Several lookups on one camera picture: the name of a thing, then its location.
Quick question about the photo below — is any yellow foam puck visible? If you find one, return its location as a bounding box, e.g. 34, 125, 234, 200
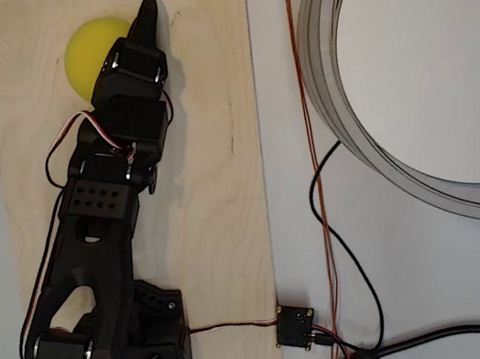
58, 10, 134, 107

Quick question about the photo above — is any black lattice robot base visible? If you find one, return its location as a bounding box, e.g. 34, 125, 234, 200
115, 278, 207, 359

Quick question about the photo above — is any plywood board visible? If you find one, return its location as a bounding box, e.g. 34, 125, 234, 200
0, 0, 362, 359

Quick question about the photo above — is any grey conical lamp shade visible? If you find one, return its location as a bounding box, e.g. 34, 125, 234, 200
268, 0, 480, 220

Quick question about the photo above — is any black controller board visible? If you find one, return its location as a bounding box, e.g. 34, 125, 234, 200
269, 301, 320, 354

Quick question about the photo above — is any gripper servo cable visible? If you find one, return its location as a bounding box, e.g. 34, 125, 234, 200
40, 106, 142, 199

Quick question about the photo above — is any thin orange wire pair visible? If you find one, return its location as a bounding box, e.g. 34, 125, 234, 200
212, 0, 406, 359

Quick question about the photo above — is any base servo cable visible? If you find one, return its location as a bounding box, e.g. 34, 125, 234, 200
188, 303, 280, 350

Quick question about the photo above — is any thin black cable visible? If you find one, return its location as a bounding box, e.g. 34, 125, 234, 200
283, 136, 416, 356

